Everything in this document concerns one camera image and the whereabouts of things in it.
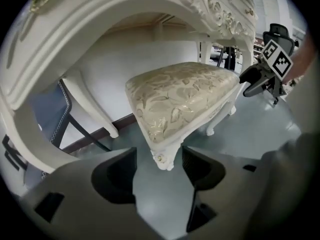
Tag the person's beige trousers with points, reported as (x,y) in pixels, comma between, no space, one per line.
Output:
(295,184)

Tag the black-framed chair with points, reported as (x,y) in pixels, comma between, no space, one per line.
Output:
(228,56)

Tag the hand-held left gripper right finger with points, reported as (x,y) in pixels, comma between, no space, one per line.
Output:
(230,196)

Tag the person's right forearm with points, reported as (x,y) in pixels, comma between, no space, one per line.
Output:
(302,61)

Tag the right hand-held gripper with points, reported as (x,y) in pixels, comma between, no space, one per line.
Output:
(277,59)

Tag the blue chair with black legs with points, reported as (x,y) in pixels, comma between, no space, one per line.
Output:
(50,114)

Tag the cream upholstered stool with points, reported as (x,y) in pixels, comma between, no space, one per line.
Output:
(180,94)

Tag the black office chair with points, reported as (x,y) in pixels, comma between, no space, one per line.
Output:
(277,31)

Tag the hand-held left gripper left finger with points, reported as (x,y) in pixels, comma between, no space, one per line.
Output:
(82,214)

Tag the white ornate dressing table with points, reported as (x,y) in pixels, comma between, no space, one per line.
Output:
(75,21)

